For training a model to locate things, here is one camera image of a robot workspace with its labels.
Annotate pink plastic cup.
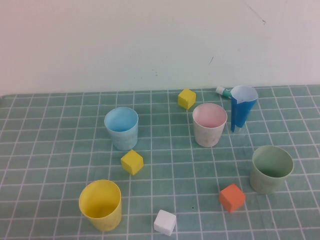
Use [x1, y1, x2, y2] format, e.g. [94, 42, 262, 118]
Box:
[192, 103, 228, 148]

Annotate yellow plastic cup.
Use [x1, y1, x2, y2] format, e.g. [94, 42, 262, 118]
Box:
[78, 179, 123, 232]

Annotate green plastic cup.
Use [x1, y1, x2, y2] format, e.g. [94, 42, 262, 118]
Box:
[249, 145, 294, 195]

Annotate yellow foam cube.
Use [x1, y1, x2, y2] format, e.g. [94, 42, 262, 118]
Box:
[177, 88, 197, 110]
[120, 149, 145, 176]

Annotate light blue plastic cup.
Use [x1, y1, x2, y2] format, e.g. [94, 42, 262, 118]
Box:
[103, 106, 139, 151]

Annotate white green tube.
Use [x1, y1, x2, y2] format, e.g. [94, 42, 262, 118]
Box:
[215, 86, 233, 100]

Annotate clear glass holder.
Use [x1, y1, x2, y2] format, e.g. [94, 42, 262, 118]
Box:
[231, 124, 245, 135]

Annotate blue paper cone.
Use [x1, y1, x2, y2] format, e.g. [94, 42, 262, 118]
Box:
[230, 85, 259, 133]

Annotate white foam cube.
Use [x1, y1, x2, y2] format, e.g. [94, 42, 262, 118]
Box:
[153, 209, 177, 236]

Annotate orange foam cube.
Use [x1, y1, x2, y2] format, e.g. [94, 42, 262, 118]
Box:
[218, 183, 247, 214]

